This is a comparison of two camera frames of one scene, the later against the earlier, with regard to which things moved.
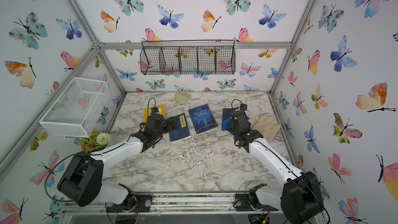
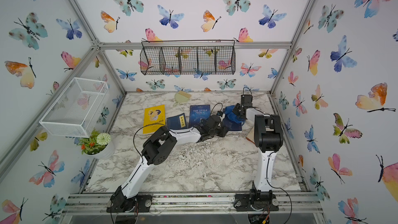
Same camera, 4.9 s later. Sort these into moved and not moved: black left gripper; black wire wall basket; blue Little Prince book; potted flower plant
Moved: black left gripper
Not moved: blue Little Prince book; black wire wall basket; potted flower plant
